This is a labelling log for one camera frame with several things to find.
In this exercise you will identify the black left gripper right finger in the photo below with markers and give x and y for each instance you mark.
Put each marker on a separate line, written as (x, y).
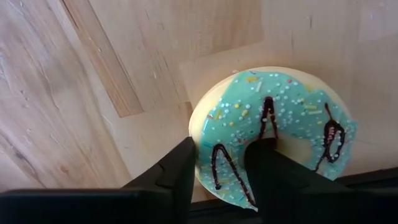
(280, 186)

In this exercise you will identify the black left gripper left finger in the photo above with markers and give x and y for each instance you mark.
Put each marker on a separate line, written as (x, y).
(180, 174)

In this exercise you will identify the green iced donut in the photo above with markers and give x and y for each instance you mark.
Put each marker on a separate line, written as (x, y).
(280, 118)

